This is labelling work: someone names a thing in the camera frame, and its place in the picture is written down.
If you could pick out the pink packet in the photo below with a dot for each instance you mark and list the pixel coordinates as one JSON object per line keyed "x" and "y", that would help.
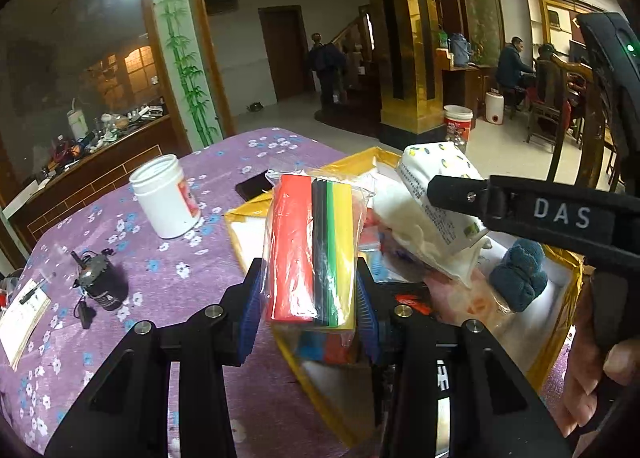
{"x": 470, "y": 300}

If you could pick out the bamboo painted pillar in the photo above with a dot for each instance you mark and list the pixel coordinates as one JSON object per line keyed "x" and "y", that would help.
{"x": 185, "y": 63}

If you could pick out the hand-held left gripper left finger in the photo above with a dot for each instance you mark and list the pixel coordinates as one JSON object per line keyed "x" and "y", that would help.
{"x": 252, "y": 308}

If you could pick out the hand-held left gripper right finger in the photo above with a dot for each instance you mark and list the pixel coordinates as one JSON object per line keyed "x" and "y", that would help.
{"x": 367, "y": 318}

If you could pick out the wooden desk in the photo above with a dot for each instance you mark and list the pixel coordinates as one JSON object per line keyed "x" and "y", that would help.
{"x": 467, "y": 88}

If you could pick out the dark shoes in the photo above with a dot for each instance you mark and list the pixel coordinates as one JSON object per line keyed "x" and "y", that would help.
{"x": 256, "y": 107}

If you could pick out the gold pillar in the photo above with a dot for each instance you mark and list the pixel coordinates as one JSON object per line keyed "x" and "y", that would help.
{"x": 410, "y": 38}

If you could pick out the white plastic jar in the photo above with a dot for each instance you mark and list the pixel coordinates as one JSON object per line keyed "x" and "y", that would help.
{"x": 165, "y": 203}

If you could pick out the blue bag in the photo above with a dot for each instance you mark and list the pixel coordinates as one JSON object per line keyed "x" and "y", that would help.
{"x": 460, "y": 50}

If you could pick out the wooden cabinet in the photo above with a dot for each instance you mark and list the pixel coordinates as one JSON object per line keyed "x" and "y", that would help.
{"x": 100, "y": 173}

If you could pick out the white towel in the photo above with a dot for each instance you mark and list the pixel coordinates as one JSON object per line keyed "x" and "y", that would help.
{"x": 415, "y": 233}

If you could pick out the white bucket red label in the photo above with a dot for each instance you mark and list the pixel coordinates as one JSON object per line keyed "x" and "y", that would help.
{"x": 457, "y": 125}

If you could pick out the pile of assorted clutter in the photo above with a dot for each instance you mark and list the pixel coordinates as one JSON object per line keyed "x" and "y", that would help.
{"x": 110, "y": 128}

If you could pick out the wooden staircase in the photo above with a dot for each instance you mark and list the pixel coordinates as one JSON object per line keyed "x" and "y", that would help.
{"x": 350, "y": 113}

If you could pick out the clear bag of coloured sheets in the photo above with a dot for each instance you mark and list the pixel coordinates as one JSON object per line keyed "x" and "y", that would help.
{"x": 295, "y": 248}

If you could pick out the white humidifier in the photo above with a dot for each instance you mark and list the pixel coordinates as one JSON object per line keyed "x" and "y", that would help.
{"x": 496, "y": 108}

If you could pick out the white foam box yellow tape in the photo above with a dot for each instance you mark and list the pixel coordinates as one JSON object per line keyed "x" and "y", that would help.
{"x": 555, "y": 293}

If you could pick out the wooden door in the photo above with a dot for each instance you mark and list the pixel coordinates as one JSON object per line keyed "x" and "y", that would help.
{"x": 285, "y": 53}

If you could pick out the lemon print tissue pack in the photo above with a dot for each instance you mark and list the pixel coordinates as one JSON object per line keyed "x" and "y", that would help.
{"x": 440, "y": 163}

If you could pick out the purple floral tablecloth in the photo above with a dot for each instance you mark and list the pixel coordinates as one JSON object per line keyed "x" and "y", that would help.
{"x": 140, "y": 248}

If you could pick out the black phone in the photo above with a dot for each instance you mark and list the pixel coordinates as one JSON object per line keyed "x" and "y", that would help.
{"x": 252, "y": 185}

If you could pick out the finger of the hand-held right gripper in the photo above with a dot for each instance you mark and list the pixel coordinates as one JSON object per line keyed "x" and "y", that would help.
{"x": 510, "y": 210}

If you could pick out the dark blue towel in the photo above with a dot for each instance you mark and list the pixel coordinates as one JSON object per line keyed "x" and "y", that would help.
{"x": 520, "y": 273}

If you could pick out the small black motor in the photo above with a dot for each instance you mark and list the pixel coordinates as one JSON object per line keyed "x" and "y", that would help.
{"x": 105, "y": 288}

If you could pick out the person's right hand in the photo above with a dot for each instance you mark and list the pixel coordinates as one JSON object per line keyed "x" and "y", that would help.
{"x": 580, "y": 388}

